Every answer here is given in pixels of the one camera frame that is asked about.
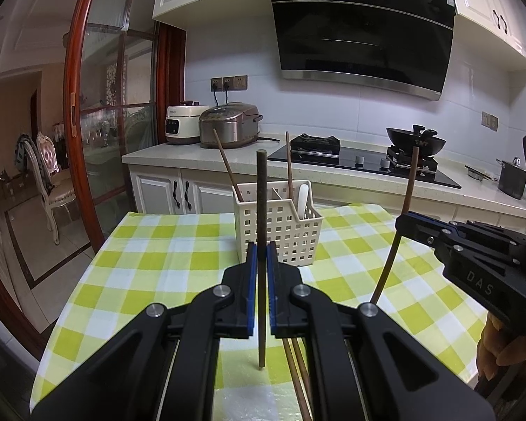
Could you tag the green white checkered tablecloth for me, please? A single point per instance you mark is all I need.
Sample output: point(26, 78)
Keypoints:
point(158, 280)

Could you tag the black burner grate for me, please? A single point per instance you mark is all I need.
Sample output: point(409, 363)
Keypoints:
point(399, 160)
point(315, 144)

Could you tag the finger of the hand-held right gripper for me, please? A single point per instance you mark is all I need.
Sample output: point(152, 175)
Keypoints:
point(421, 232)
point(442, 222)

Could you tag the dark jacket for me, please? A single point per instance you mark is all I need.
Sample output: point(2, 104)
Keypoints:
point(24, 153)

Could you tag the black glass range hood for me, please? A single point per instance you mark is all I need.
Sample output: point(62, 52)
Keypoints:
point(359, 30)

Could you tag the black wok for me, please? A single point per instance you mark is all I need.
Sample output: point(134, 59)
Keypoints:
point(403, 140)

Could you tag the white carved dining chair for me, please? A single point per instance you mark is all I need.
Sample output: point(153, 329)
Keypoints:
point(48, 158)

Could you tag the glass sliding door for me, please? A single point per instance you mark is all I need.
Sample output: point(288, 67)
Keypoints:
point(109, 74)

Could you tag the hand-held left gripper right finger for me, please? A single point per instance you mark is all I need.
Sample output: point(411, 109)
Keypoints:
point(271, 289)

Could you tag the white electric pressure cooker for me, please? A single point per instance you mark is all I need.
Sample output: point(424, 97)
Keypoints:
point(179, 125)

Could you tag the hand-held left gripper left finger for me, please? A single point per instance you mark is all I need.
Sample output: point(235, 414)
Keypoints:
point(253, 289)

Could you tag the silver rice cooker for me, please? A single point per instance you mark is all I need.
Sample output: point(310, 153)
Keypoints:
point(228, 127)

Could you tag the red wooden door frame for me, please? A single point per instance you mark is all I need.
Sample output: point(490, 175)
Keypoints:
point(171, 74)

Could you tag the brown wooden chopstick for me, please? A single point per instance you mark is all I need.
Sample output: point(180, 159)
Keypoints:
point(261, 201)
point(289, 162)
point(295, 381)
point(226, 162)
point(410, 184)
point(304, 381)

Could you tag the grey wall light switch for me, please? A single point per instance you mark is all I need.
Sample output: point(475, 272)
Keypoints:
point(490, 121)

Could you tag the person's right hand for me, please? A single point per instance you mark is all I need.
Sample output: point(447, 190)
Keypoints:
point(488, 351)

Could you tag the white perforated plastic utensil basket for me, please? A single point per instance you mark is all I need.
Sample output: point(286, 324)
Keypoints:
point(285, 232)

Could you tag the steel cooking pot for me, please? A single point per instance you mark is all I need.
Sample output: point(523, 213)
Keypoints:
point(510, 182)

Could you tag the white base cabinets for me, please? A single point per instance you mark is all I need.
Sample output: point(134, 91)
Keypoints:
point(158, 193)

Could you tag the light stone kitchen countertop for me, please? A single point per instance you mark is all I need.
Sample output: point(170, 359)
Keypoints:
point(166, 158)

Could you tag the black glass gas cooktop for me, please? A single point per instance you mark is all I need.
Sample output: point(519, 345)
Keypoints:
point(333, 164)

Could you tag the grey wall power outlet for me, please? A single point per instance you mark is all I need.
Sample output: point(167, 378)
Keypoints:
point(239, 82)

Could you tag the white ceramic spoon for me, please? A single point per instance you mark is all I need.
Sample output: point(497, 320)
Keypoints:
point(303, 197)

